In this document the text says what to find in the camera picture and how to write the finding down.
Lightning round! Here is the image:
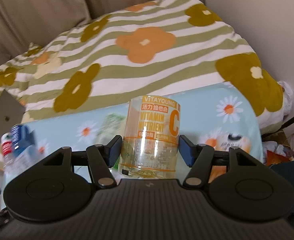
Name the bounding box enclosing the yellow vitamin C cup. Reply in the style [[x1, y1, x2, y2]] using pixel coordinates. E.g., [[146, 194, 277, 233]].
[[118, 95, 181, 179]]

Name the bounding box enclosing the orange label clear bottle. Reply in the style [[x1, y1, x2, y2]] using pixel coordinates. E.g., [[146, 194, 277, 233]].
[[204, 133, 251, 183]]

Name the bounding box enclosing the green white label bottle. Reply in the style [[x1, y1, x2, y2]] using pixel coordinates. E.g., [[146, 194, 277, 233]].
[[95, 113, 126, 145]]

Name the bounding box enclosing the daisy print blue tablecloth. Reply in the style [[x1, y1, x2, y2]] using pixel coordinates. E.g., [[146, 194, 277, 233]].
[[0, 82, 265, 210]]

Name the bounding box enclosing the colourful bag clutter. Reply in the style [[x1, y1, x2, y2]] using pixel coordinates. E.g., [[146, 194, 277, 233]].
[[261, 129, 294, 167]]

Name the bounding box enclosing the dark blue label bottle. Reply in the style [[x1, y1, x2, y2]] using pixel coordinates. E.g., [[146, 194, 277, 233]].
[[11, 124, 37, 160]]

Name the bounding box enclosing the white light-blue label bottle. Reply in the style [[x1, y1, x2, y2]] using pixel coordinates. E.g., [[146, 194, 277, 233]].
[[4, 151, 41, 182]]

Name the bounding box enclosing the red label clear bottle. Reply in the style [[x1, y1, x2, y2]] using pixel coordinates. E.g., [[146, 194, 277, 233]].
[[0, 133, 14, 174]]

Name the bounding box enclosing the grey open laptop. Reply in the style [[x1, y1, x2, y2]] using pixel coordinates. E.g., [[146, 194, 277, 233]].
[[0, 90, 25, 139]]

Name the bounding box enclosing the floral striped duvet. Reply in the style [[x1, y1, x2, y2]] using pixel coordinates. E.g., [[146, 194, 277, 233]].
[[0, 0, 285, 171]]

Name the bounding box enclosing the black cable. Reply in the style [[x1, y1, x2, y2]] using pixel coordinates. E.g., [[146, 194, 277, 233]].
[[260, 106, 294, 137]]

